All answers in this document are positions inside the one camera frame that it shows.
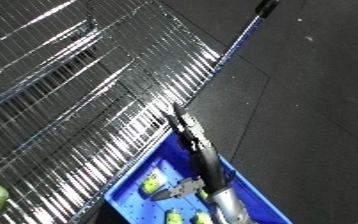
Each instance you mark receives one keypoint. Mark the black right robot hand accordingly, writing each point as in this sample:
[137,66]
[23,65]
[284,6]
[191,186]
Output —
[202,156]

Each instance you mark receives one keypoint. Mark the pale right robot forearm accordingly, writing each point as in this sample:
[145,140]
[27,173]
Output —
[231,208]

